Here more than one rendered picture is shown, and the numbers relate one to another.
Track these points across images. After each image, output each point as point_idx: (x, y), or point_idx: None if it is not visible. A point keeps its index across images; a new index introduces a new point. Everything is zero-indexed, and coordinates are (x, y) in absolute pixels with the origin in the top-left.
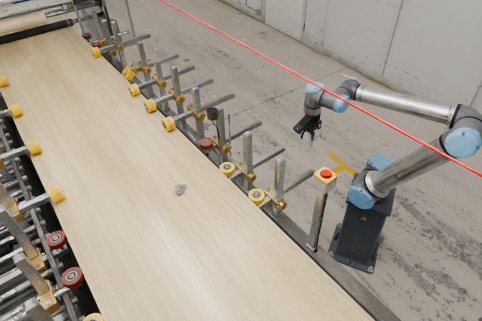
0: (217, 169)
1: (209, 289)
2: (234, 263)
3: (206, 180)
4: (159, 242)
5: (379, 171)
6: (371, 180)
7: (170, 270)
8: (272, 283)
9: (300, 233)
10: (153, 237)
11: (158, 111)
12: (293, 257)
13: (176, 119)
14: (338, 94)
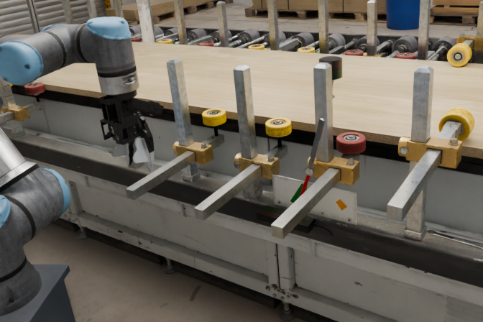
0: (292, 119)
1: (229, 71)
2: (213, 81)
3: (297, 109)
4: (300, 73)
5: (9, 148)
6: (26, 160)
7: (272, 69)
8: None
9: (152, 170)
10: (310, 74)
11: None
12: (154, 94)
13: (445, 123)
14: (60, 25)
